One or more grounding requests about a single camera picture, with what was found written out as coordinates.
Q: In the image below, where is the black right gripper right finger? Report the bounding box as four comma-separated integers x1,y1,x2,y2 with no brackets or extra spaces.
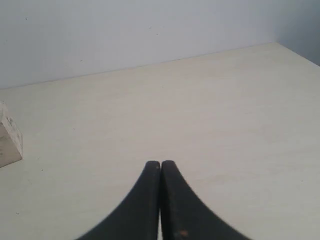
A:
161,160,240,240

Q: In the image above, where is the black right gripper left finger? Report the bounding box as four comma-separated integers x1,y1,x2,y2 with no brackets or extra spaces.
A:
79,161,161,240

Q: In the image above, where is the second largest wooden cube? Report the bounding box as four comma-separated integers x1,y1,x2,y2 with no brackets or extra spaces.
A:
0,101,23,168

